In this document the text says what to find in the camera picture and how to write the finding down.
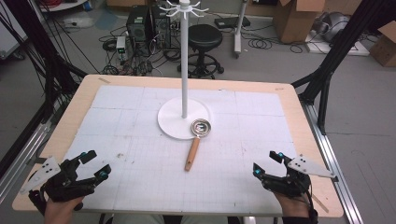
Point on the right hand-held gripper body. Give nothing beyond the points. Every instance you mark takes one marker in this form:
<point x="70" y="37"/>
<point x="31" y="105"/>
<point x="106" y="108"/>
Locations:
<point x="292" y="185"/>

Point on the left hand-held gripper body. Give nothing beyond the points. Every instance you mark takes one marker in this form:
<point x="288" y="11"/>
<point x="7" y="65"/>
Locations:
<point x="54" y="186"/>

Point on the white hook stand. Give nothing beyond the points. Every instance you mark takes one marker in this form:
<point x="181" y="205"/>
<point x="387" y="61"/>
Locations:
<point x="184" y="62"/>

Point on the person's right hand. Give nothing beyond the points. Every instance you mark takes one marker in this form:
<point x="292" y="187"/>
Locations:
<point x="294" y="205"/>

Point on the person's left hand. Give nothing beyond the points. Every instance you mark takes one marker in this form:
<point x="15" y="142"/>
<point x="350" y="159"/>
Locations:
<point x="60" y="211"/>

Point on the black tape clip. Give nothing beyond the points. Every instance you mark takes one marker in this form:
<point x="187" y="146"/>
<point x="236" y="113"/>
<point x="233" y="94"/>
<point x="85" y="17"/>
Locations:
<point x="34" y="161"/>
<point x="335" y="179"/>

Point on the thin wooden strip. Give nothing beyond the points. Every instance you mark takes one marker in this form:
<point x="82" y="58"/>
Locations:
<point x="320" y="203"/>

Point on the white grid mat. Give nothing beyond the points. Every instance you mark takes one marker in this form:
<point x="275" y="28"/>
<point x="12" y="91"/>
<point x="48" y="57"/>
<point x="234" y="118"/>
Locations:
<point x="155" y="180"/>

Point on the small silver power unit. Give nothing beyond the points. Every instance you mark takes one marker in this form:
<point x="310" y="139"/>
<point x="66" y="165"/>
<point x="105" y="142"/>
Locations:
<point x="121" y="45"/>

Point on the large open cardboard box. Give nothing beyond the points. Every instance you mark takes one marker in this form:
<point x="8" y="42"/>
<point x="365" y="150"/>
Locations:
<point x="299" y="21"/>

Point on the black round stool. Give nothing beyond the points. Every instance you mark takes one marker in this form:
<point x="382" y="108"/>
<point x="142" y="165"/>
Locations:
<point x="205" y="35"/>

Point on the black computer tower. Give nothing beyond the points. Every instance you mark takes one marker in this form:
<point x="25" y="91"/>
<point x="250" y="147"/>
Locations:
<point x="138" y="25"/>
<point x="162" y="29"/>

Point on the grey round appliance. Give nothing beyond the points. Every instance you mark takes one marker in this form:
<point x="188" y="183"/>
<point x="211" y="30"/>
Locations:
<point x="334" y="25"/>

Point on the flat black device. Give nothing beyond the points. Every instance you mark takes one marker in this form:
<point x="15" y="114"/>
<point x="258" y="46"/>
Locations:
<point x="232" y="21"/>

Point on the small cardboard box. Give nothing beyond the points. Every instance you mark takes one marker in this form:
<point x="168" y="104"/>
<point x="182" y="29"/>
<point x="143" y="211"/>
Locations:
<point x="386" y="46"/>

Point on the white round table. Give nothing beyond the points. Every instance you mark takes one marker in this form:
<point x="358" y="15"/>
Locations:
<point x="62" y="4"/>

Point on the aluminium rail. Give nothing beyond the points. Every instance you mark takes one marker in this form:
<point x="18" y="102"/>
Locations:
<point x="333" y="161"/>
<point x="21" y="165"/>

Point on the black metal frame stand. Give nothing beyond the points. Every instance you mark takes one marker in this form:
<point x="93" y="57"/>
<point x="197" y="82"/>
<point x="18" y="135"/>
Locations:
<point x="46" y="62"/>
<point x="339" y="53"/>

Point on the white metal stand post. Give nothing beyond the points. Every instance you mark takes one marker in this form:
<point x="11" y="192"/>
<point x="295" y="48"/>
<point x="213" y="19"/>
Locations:
<point x="239" y="31"/>

